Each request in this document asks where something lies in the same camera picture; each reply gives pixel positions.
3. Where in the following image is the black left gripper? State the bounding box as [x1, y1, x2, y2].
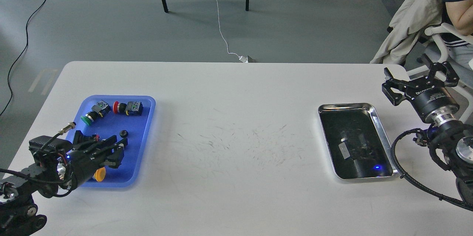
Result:
[62, 135, 128, 188]

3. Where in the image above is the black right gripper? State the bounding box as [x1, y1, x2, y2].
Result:
[382, 54, 460, 123]

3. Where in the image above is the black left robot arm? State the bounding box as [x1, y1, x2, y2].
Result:
[0, 122, 128, 236]

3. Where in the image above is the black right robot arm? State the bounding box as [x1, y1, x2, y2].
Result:
[382, 55, 473, 211]

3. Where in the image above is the black red push button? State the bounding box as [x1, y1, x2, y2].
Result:
[72, 130, 100, 145]

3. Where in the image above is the blue plastic tray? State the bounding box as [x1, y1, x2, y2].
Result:
[74, 95, 156, 188]

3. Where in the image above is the beige jacket on chair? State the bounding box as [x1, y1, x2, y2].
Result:
[370, 0, 444, 65]

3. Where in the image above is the silver metal tray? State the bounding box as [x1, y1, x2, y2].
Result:
[318, 103, 399, 182]

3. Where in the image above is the seated person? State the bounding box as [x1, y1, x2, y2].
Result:
[442, 0, 473, 71]

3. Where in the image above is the yellow push button switch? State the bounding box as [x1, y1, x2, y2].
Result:
[92, 167, 106, 182]

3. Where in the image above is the green push button switch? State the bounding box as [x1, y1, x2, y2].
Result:
[81, 100, 111, 126]

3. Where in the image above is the red push button switch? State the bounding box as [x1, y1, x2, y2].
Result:
[112, 101, 143, 116]

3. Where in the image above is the white chair frame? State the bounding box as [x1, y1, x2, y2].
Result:
[424, 23, 473, 107]

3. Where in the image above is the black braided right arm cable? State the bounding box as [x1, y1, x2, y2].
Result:
[391, 128, 473, 212]

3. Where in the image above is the black floor cable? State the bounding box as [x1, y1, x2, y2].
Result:
[0, 0, 54, 116]

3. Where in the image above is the white floor cable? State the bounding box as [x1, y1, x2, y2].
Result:
[180, 0, 255, 63]

